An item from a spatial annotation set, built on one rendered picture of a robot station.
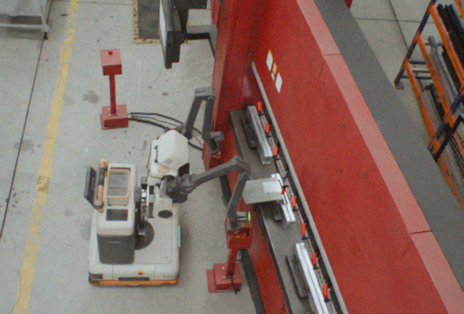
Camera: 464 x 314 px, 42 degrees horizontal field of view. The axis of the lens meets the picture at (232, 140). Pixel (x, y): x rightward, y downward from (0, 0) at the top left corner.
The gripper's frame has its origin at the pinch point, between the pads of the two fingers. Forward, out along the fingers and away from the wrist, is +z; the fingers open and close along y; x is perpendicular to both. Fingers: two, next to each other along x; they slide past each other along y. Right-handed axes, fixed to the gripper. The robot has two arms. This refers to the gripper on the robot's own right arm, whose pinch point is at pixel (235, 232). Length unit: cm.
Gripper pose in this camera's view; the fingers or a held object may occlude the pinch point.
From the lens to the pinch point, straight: 409.7
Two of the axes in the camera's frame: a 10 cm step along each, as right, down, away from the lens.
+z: 1.3, 6.2, 7.7
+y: 9.8, -1.8, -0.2
